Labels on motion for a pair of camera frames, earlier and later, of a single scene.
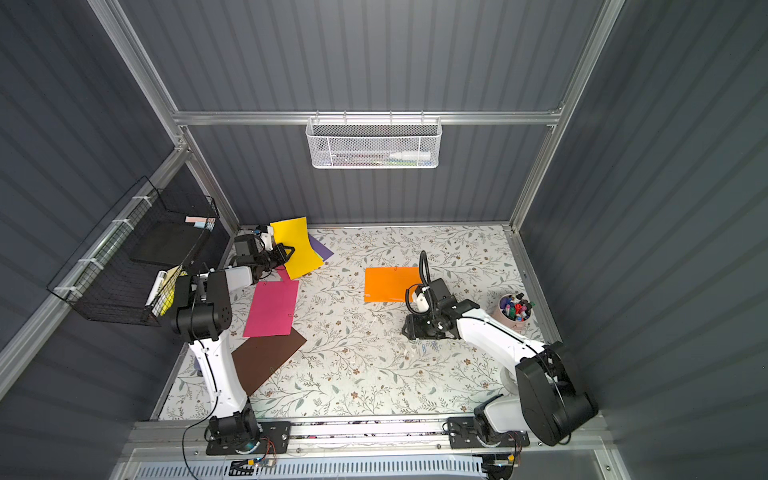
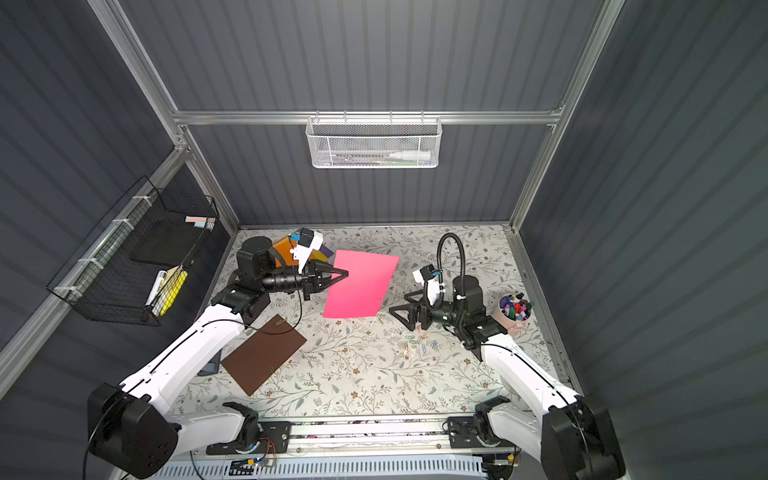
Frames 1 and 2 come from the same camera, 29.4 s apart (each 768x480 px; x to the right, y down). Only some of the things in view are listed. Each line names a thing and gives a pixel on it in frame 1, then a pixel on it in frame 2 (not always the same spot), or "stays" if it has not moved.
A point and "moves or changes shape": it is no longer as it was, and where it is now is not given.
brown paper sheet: (258, 357) stays
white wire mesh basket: (373, 143) stays
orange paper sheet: (389, 284) moves or changes shape
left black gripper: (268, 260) -> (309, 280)
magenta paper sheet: (272, 308) -> (361, 293)
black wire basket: (126, 270) stays
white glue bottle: (410, 155) stays
